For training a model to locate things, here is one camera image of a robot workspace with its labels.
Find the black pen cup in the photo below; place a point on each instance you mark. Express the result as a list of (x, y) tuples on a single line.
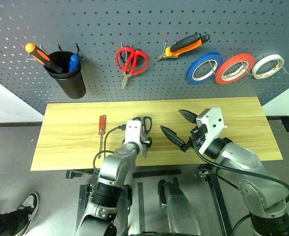
[(71, 84)]

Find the blue tape roll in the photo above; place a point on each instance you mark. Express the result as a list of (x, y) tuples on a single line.
[(189, 75)]

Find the large red tape roll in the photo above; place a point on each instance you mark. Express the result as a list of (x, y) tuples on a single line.
[(218, 78)]

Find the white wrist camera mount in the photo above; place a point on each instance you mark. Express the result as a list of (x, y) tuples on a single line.
[(213, 123), (133, 135)]

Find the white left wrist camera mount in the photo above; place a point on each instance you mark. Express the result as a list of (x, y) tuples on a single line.
[(133, 135)]

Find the black metal table frame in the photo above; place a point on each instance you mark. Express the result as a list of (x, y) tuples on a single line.
[(156, 173)]

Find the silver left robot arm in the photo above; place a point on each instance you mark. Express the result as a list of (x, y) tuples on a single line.
[(114, 162)]

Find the grey rounded robot body part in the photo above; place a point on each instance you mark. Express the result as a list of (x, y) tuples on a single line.
[(181, 211)]

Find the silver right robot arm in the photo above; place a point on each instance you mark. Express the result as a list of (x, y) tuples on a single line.
[(245, 159)]

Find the grey perforated pegboard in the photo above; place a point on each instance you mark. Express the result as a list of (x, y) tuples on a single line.
[(144, 24)]

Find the orange black pliers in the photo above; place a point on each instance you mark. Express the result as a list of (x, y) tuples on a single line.
[(186, 46)]

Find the dark trouser leg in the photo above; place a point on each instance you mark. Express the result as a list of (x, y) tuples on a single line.
[(1, 225)]

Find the white tape roll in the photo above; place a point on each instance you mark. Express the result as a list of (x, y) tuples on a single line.
[(267, 58)]

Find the black white sneaker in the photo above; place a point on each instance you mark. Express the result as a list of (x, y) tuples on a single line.
[(28, 206)]

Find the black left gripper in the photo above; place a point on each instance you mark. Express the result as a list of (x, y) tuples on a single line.
[(147, 143)]

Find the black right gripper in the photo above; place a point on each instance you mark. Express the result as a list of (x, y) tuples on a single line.
[(198, 135)]

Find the dark rounded robot body part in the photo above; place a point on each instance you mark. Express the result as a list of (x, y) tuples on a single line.
[(124, 211)]

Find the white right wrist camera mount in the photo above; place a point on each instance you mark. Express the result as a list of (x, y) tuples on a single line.
[(213, 123)]

